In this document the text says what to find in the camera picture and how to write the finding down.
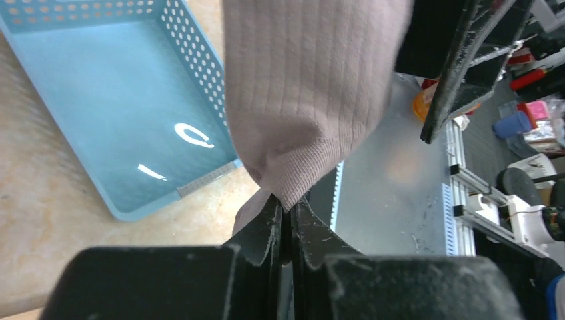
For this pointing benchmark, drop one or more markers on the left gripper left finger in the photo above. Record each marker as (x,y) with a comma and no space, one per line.
(256,268)

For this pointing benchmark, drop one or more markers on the beige sock striped cuff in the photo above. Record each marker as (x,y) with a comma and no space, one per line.
(306,82)

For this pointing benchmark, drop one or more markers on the orange bottle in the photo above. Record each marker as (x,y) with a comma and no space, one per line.
(422,103)

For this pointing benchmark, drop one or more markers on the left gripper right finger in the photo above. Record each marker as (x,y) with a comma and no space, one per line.
(316,286)

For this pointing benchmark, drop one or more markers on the blue plastic basket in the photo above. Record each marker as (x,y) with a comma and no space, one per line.
(136,89)

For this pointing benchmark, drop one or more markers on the aluminium frame rail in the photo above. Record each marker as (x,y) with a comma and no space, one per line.
(478,206)

